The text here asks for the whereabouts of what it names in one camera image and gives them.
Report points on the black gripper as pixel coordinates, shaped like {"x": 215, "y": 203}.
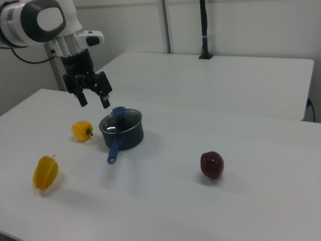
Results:
{"x": 76, "y": 62}

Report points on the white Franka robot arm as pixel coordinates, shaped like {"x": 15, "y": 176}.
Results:
{"x": 30, "y": 22}

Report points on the grey metal stand post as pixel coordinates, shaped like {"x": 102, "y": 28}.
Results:
{"x": 56, "y": 72}

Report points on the glass lid with blue knob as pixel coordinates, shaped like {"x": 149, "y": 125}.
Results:
{"x": 120, "y": 120}

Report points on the black pole with white band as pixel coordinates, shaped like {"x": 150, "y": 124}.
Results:
{"x": 205, "y": 30}

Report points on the yellow bell pepper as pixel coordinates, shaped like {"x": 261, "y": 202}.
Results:
{"x": 81, "y": 131}
{"x": 45, "y": 173}

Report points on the dark red apple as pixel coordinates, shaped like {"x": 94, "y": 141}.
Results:
{"x": 212, "y": 164}

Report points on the aluminium partition post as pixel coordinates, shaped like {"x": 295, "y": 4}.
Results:
{"x": 166, "y": 25}

